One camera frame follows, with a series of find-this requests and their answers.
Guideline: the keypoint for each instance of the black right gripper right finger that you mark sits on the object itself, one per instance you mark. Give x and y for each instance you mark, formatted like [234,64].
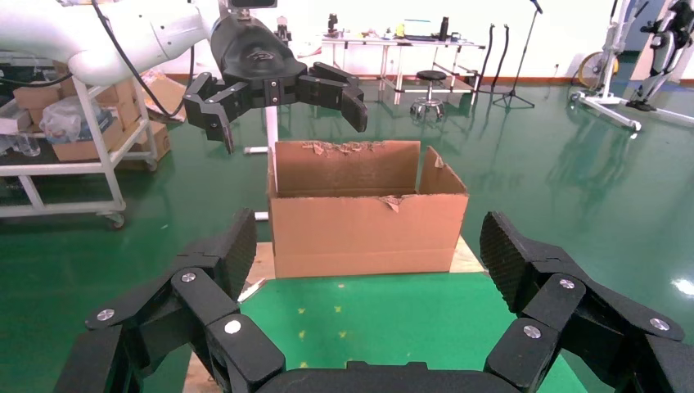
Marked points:
[569,314]

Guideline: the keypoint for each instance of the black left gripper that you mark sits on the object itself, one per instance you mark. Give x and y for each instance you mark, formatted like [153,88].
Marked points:
[255,59]

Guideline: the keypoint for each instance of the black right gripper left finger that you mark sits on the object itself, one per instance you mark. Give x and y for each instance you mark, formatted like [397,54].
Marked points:
[206,304]

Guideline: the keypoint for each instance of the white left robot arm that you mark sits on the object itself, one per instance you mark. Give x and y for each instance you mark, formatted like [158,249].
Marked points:
[81,32]

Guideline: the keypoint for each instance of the flat cardboard sheet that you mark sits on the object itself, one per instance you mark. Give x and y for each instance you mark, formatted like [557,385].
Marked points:
[165,95]

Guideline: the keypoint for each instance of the cardboard box with label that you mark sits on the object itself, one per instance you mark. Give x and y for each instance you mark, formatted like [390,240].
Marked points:
[160,141]

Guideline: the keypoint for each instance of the tall cardboard box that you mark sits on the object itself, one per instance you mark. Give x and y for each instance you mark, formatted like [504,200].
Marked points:
[127,106]

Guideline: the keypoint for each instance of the large open cardboard carton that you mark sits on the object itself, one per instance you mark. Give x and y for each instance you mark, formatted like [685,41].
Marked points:
[368,233]

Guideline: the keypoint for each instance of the wide cardboard box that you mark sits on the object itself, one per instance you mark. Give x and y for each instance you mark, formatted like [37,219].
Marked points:
[89,149]

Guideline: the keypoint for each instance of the stacked cardboard box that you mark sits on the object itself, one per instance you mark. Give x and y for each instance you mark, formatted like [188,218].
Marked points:
[32,97]

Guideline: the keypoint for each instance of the black desktop device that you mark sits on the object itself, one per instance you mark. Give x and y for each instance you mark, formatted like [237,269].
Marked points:
[332,24]

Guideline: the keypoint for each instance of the black seat swivel stool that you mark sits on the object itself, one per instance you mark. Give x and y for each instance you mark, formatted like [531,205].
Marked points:
[431,75]

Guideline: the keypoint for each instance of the small monitor screen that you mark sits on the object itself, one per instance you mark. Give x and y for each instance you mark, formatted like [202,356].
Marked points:
[417,30]

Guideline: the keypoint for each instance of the white wheeled shelf cart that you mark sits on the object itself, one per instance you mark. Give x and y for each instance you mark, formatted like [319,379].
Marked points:
[101,146]

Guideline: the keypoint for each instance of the black bottle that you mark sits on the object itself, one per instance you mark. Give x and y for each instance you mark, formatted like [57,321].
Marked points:
[445,27]

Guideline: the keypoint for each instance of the clear plastic bag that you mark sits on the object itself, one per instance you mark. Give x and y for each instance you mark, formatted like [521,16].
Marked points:
[65,116]

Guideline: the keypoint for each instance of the white floor stand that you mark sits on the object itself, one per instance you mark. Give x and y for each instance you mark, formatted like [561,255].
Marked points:
[607,103]

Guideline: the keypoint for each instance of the black curved pole stand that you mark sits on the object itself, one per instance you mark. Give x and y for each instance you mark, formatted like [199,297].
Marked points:
[487,54]
[504,54]

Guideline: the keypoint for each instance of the yellow round fan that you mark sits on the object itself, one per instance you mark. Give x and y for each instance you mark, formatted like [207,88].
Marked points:
[588,70]

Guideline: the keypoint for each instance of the black tripod stand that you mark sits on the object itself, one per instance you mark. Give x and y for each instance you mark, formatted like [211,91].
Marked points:
[521,59]

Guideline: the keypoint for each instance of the grey black legged robot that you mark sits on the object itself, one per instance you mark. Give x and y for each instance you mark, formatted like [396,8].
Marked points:
[664,32]

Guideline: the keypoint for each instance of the white metal floor frame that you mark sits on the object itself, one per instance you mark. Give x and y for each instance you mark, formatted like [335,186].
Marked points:
[273,127]

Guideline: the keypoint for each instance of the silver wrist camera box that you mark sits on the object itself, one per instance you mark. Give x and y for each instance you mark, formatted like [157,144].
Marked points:
[252,3]

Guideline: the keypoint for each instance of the white frame table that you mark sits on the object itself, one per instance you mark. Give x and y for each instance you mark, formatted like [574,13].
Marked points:
[401,40]

